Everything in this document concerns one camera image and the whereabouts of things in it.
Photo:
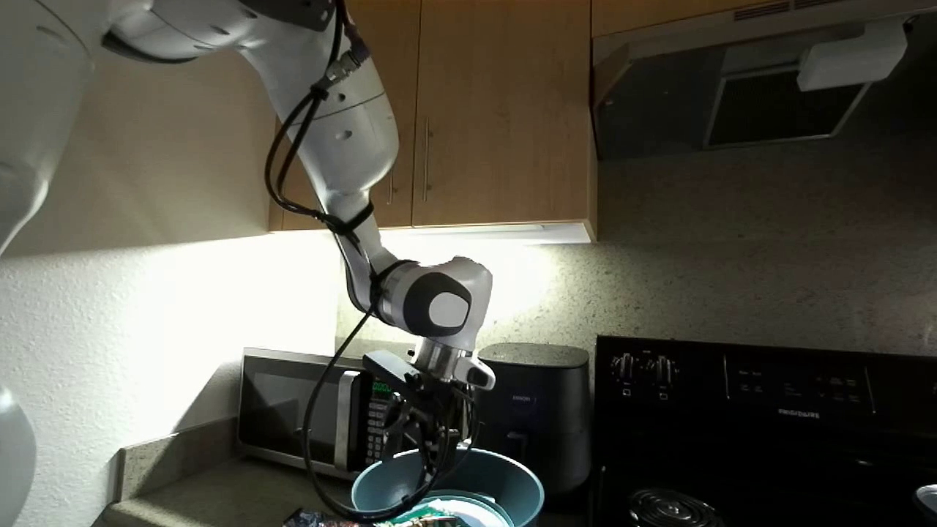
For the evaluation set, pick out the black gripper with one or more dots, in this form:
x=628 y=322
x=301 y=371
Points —
x=434 y=413

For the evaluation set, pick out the green pistachio wrapper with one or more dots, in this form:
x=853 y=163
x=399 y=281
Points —
x=439 y=516

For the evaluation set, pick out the blue snack wrapper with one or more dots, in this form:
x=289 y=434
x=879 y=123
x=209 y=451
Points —
x=310 y=520

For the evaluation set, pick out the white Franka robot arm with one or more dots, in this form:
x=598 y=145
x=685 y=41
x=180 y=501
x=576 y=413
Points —
x=351 y=126

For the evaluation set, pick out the teal bowl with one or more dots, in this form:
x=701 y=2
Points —
x=506 y=485

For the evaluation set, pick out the stainless steel microwave oven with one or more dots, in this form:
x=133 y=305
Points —
x=282 y=412

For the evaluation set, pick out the frying pan with glass lid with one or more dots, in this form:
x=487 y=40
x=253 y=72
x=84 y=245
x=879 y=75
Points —
x=673 y=511

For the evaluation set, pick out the under-cabinet light strip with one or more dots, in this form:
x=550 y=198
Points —
x=528 y=232

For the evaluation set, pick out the black electric stove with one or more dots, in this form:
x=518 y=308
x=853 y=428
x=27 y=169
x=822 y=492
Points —
x=778 y=428

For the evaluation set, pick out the wooden upper cabinet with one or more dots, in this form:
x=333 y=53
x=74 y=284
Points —
x=487 y=106

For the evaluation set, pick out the range hood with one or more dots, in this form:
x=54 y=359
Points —
x=682 y=98

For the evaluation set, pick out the short wooden cabinet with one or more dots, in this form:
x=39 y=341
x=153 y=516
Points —
x=661 y=12

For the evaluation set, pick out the white box on hood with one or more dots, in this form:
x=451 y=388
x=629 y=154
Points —
x=849 y=57

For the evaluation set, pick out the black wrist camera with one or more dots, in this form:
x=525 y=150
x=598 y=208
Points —
x=388 y=371

